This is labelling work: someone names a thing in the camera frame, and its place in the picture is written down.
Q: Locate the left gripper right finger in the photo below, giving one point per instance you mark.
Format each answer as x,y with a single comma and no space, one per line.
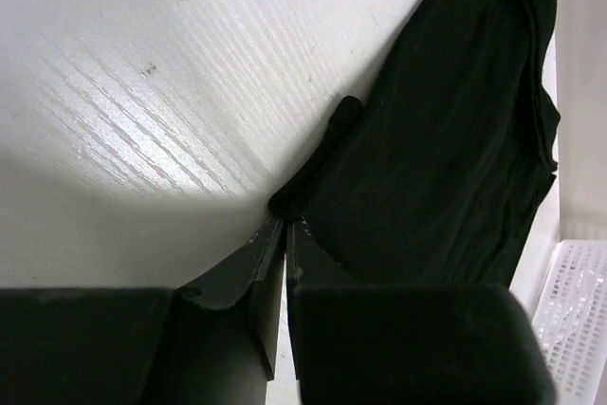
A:
393,344

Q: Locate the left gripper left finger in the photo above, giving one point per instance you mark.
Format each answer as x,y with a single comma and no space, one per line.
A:
210,341

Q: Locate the black tank top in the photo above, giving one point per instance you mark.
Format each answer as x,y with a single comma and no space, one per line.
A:
436,178

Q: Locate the white plastic basket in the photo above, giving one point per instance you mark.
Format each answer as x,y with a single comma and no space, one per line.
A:
570,320

